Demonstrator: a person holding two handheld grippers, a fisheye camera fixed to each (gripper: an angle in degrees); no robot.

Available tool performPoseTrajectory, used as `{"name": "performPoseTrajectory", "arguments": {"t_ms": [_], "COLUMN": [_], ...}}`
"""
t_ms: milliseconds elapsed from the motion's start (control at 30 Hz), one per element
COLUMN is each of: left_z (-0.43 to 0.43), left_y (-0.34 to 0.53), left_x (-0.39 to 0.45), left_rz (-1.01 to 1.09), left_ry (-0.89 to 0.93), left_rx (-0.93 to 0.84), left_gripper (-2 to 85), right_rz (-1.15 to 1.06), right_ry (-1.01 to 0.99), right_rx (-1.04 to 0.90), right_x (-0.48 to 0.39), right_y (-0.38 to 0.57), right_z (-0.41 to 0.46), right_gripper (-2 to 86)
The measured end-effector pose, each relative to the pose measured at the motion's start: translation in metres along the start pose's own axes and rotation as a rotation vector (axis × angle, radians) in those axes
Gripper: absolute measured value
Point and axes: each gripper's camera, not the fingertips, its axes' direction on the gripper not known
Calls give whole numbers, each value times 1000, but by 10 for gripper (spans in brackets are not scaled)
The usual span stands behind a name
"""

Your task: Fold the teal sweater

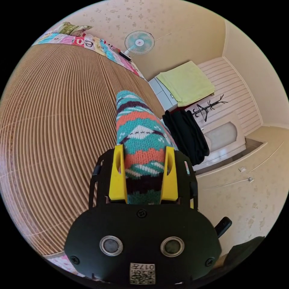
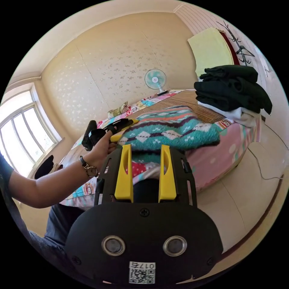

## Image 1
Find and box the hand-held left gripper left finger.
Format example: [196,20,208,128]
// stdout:
[109,144,128,201]

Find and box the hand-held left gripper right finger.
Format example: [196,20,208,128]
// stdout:
[160,146,179,202]

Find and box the teal patterned knit sweater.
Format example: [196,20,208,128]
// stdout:
[115,90,190,205]

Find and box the black garment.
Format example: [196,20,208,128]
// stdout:
[162,109,210,166]

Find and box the white door with frosted pane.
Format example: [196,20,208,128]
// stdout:
[192,110,247,172]

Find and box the black coat rack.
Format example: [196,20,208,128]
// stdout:
[192,94,228,122]

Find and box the bed with woven mat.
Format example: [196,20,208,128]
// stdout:
[0,21,167,278]

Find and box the grey cabinet with yellow-green towel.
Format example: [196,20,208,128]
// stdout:
[148,60,216,113]

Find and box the white and teal fan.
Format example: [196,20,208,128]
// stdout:
[120,30,156,61]

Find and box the green patterned pillow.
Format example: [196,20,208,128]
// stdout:
[54,22,93,37]

